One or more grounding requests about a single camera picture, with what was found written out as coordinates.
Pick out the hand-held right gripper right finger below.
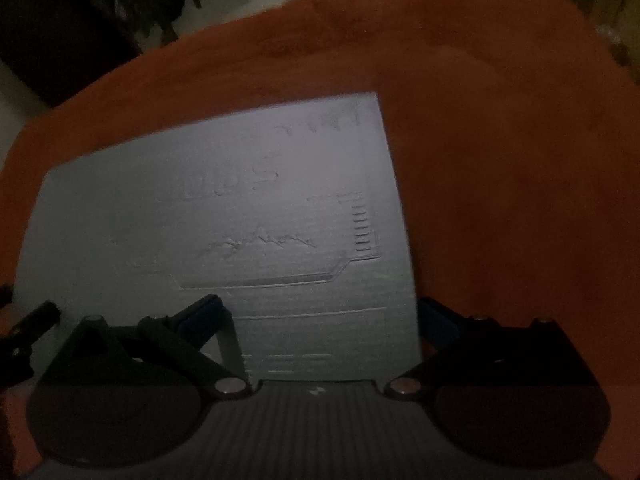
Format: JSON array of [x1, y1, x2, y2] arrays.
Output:
[[382, 296, 598, 401]]

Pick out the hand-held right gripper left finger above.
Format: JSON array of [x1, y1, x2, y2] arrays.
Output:
[[42, 294, 252, 401]]

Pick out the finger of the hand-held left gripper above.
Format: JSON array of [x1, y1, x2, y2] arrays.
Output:
[[0, 301, 62, 392]]

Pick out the white paper sheet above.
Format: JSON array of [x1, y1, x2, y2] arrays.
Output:
[[11, 91, 421, 386]]

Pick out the orange blanket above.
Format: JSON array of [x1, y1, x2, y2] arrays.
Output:
[[0, 0, 640, 480]]

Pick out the dark wooden cabinet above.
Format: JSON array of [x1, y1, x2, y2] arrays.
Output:
[[0, 0, 142, 109]]

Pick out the brown cardboard box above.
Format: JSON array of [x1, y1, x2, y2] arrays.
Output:
[[597, 0, 640, 67]]

